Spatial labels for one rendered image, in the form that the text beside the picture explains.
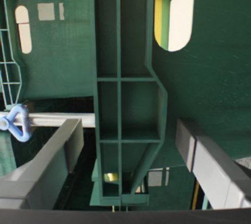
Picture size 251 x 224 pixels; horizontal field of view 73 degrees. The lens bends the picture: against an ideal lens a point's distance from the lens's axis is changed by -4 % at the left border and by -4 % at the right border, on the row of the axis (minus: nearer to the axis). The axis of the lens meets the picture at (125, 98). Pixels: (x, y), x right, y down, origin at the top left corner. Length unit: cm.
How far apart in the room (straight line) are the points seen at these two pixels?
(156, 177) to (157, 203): 10
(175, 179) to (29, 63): 51
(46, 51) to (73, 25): 9
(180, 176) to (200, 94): 43
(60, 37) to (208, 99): 38
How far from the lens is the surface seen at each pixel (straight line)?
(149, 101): 16
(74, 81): 47
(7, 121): 51
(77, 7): 47
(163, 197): 62
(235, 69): 18
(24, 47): 53
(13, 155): 64
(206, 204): 63
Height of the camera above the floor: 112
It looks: 2 degrees up
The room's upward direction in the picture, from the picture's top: 89 degrees counter-clockwise
